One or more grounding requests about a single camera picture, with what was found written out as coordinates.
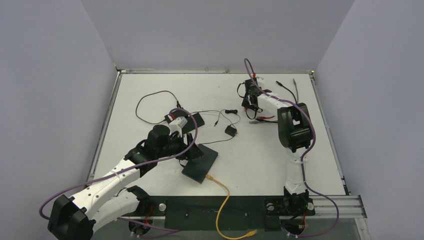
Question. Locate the black network switch box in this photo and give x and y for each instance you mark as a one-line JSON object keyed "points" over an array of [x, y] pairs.
{"points": [[197, 168]]}

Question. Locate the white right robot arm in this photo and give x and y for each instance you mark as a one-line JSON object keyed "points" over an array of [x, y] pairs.
{"points": [[295, 134]]}

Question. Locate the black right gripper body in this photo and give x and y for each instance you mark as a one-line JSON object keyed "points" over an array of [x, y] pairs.
{"points": [[249, 94]]}

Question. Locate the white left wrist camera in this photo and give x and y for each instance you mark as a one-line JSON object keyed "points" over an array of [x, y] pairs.
{"points": [[176, 126]]}

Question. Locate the small black wall plug adapter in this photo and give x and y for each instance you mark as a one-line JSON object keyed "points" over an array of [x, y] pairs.
{"points": [[231, 131]]}

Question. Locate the aluminium frame rail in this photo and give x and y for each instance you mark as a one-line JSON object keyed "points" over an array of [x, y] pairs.
{"points": [[349, 207]]}

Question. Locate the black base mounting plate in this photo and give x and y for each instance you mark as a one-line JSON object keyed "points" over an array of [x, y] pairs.
{"points": [[203, 213]]}

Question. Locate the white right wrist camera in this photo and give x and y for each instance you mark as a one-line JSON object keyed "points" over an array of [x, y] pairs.
{"points": [[260, 79]]}

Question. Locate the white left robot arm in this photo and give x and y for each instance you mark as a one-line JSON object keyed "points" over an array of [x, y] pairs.
{"points": [[80, 215]]}

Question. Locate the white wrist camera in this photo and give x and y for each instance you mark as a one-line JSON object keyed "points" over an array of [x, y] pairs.
{"points": [[260, 79], [176, 126]]}

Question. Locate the black ribbed power adapter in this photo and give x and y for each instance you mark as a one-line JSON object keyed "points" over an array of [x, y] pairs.
{"points": [[198, 119]]}

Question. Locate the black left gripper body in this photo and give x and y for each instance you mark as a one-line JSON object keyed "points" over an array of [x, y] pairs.
{"points": [[186, 156]]}

